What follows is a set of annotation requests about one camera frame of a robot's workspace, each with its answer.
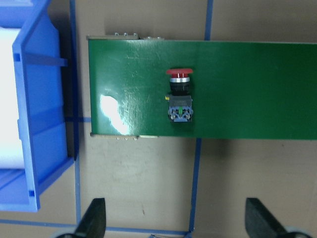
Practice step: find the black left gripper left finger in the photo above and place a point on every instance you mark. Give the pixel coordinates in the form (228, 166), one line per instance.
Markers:
(93, 223)

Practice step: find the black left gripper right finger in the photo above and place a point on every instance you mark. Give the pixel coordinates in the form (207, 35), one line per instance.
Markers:
(259, 222)

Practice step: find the red push button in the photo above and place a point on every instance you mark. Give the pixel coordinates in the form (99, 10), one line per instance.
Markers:
(179, 99)

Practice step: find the white foam pad left bin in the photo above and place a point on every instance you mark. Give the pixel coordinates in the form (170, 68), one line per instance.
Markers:
(11, 153)

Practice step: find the green conveyor belt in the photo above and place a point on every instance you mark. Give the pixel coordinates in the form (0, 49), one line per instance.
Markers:
(240, 90)

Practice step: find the blue bin left side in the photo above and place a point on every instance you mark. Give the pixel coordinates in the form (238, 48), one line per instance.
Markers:
(41, 124)

